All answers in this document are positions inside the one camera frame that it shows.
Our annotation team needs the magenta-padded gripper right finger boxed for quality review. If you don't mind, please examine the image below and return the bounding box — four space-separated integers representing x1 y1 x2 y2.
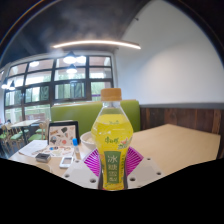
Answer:
125 146 165 190

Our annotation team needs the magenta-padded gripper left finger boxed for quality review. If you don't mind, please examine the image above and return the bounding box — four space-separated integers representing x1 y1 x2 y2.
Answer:
61 148 101 190

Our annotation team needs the yellow drink bottle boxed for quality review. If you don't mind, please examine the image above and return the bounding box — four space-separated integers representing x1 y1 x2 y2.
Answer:
90 87 134 191

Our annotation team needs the white handheld device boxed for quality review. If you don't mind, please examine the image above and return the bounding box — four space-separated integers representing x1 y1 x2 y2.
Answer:
59 155 74 169

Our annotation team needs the small blue-capped bottle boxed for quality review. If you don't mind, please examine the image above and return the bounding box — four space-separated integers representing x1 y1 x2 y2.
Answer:
72 137 82 161

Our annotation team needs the printed sticker sheet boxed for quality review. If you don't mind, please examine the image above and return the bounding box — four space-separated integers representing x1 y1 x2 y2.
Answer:
41 144 75 158

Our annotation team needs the white ceramic bowl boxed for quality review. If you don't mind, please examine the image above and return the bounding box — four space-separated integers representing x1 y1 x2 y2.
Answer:
79 130 98 151

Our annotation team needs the small black box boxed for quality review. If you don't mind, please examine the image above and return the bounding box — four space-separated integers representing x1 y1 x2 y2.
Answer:
35 152 52 164

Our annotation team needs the black-framed picture stand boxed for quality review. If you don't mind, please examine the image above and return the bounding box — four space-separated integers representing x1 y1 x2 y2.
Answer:
47 120 80 148

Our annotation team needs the white paper sheet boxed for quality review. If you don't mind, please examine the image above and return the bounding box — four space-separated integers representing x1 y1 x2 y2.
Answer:
18 139 49 158

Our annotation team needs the green upholstered bench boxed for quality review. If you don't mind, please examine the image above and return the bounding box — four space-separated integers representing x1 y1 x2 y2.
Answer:
50 99 142 137

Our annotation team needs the wooden dining table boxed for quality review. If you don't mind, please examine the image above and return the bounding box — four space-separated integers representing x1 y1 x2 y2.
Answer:
9 119 41 134

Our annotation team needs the group of green-seated wooden chairs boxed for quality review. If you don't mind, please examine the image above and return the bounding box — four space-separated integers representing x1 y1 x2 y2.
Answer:
0 119 51 151

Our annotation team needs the group of pendant ceiling lamps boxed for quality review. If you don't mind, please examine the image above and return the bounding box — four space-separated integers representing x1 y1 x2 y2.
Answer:
0 50 88 92

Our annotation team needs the curved linear ceiling light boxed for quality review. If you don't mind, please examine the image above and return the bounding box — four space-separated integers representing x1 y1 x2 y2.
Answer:
51 39 142 50

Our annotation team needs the black-framed window wall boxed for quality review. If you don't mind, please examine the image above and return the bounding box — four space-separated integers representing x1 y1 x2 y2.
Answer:
0 54 116 123

